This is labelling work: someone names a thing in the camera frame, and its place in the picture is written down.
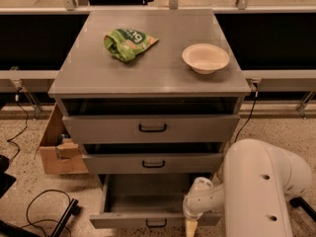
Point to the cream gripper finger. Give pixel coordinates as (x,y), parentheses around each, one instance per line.
(191,227)

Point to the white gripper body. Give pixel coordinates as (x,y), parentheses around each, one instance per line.
(192,207)

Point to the grey bottom drawer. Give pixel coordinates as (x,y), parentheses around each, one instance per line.
(143,200)

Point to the grey drawer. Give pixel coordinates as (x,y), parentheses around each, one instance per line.
(152,163)
(143,200)
(150,129)

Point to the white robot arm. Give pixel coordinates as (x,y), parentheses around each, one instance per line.
(257,176)

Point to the grey middle drawer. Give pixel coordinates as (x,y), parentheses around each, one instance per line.
(152,163)

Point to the grey drawer cabinet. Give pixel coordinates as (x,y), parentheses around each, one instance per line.
(157,82)

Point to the grey top drawer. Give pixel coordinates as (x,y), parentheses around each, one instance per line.
(150,129)

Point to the black stand leg right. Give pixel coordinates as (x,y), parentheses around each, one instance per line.
(297,202)

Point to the black stand leg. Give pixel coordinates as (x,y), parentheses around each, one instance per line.
(73,209)
(297,202)

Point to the black stand leg left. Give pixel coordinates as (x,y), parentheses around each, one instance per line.
(73,209)

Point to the white paper bowl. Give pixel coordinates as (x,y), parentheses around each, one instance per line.
(205,58)

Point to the brown cardboard box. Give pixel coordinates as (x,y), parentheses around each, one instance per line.
(58,153)

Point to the green chip bag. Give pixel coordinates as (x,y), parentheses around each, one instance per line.
(126,44)

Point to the black object left edge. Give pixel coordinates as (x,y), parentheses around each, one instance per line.
(6,180)

